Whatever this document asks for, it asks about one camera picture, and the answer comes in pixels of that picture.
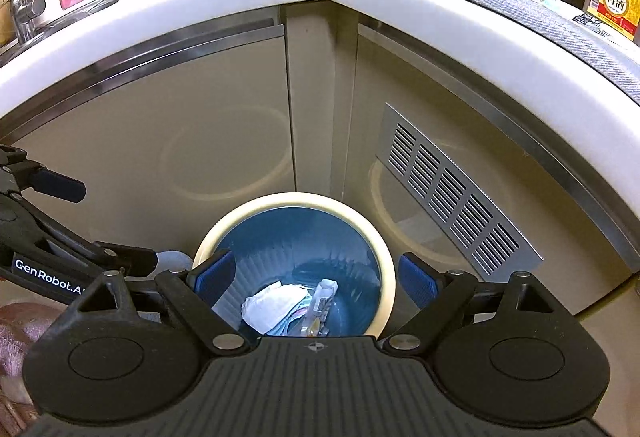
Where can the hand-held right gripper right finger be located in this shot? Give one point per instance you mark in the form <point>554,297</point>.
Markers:
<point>417,278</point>

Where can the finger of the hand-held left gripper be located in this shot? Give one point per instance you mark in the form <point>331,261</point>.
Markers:
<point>125,259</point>
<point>57,185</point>

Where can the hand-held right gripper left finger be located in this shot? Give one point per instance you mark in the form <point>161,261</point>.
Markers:
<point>215,276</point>

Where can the blue and white wrapper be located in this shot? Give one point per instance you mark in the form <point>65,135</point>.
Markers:
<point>267,307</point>

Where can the blue trash bin cream rim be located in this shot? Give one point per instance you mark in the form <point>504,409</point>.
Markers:
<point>280,242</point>

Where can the clear packet with white top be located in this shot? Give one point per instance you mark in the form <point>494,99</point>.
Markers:
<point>320,304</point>

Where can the person's pink fuzzy clothing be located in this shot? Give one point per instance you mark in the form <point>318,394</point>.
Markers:
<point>20,342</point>

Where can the silver cabinet vent grille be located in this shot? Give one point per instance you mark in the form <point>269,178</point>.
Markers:
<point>450,187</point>

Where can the plain beige cabinet door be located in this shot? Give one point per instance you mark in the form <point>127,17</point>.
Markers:
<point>150,127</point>

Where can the vented beige cabinet door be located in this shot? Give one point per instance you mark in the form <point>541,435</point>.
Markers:
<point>525,157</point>

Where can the stainless steel sink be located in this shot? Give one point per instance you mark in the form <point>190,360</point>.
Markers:
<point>85,9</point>

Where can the white printed paper sheet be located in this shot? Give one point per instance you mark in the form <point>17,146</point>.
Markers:
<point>590,22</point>

